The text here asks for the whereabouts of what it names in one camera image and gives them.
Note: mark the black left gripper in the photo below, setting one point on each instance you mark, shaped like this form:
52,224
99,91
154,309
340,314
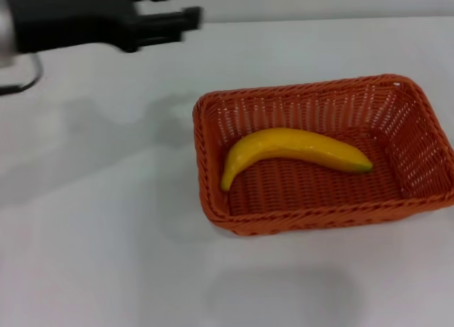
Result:
71,20

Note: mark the yellow toy banana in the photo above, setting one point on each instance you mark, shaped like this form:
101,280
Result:
283,142

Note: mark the orange woven plastic basket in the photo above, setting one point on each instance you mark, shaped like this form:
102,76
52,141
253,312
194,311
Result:
305,195

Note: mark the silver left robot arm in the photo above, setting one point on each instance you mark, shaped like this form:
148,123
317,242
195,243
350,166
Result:
5,32

